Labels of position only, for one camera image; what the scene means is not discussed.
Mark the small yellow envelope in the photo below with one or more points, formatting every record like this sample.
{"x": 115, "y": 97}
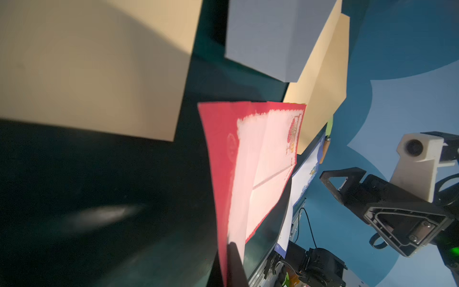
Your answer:
{"x": 322, "y": 86}

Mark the grey envelope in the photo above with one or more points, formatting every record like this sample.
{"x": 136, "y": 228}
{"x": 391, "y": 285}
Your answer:
{"x": 275, "y": 38}

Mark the red bordered letter paper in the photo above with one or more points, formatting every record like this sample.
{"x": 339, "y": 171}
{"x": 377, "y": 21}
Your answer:
{"x": 252, "y": 148}

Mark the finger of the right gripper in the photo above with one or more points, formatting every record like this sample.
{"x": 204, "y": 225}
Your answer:
{"x": 343, "y": 184}

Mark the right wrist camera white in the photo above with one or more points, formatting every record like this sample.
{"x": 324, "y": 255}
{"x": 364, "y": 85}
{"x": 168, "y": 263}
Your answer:
{"x": 420, "y": 156}

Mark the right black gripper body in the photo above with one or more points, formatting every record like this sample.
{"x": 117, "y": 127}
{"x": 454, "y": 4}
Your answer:
{"x": 407, "y": 224}

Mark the green toy shovel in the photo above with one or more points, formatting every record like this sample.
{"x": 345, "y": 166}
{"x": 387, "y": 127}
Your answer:
{"x": 327, "y": 139}

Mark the large yellow envelope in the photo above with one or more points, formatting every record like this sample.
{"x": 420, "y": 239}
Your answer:
{"x": 110, "y": 66}

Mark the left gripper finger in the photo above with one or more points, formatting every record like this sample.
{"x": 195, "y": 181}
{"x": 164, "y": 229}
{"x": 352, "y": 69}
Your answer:
{"x": 236, "y": 276}

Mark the blue floral letter paper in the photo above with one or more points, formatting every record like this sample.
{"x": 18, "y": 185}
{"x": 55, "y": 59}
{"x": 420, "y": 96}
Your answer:
{"x": 301, "y": 179}

